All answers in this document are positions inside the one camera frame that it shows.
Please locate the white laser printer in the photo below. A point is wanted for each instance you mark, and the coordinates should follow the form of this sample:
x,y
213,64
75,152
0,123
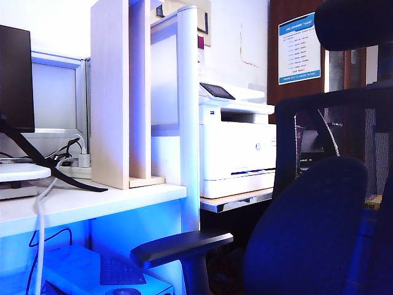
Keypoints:
x,y
233,153

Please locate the dark padded lumbar cushion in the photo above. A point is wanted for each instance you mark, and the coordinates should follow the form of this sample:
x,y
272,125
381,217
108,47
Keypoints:
x,y
307,230

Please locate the magenta card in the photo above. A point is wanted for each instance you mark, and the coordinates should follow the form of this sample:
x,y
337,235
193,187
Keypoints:
x,y
201,42

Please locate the black chair armrest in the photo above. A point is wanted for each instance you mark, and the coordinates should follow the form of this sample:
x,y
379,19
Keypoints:
x,y
178,246

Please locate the blue and white poster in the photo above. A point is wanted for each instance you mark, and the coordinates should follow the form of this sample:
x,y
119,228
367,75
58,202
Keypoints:
x,y
299,49

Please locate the black framed wall board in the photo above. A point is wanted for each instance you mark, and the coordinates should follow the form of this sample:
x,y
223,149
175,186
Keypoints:
x,y
201,21

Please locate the white power strip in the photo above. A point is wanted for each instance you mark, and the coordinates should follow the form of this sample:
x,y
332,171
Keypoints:
x,y
78,172

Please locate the small black wall box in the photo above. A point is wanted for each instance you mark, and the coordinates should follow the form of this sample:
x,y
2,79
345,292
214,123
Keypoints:
x,y
160,11

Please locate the white desk divider panel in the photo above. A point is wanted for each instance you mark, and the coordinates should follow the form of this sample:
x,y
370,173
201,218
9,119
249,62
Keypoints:
x,y
164,77

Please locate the dark mesh office chair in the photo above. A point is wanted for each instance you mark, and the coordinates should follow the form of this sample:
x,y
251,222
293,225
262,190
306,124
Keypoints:
x,y
337,95

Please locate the white monitor stand plate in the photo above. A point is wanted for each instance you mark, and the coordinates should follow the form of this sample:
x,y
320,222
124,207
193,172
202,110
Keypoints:
x,y
21,172

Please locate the black printer touchscreen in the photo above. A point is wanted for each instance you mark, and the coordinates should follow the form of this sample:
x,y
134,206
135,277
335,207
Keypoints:
x,y
218,91

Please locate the white rounded partition post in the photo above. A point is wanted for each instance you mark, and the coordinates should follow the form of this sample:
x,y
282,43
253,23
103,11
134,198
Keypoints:
x,y
188,77

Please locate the wooden printer table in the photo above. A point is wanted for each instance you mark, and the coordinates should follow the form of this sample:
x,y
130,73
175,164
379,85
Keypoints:
x,y
233,199

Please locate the beige wooden desk shelf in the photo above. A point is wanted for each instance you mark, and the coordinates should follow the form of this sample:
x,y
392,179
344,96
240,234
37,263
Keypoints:
x,y
107,92

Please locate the grey flat base box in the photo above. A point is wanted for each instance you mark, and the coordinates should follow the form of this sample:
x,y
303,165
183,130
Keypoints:
x,y
18,192

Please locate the yellow patterned item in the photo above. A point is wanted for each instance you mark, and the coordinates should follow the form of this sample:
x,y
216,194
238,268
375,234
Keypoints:
x,y
372,203

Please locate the white charger plug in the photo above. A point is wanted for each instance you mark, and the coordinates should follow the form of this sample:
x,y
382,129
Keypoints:
x,y
84,160

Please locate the white computer tower case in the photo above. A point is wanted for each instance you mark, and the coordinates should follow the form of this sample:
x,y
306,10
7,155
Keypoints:
x,y
76,270

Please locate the brown wooden door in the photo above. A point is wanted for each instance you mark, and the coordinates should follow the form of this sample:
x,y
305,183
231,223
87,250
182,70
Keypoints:
x,y
273,46

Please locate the black computer monitor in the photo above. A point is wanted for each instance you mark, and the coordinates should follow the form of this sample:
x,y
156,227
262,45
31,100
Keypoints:
x,y
15,80

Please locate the dark blue backpack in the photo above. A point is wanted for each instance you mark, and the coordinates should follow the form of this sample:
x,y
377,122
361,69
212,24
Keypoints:
x,y
37,152

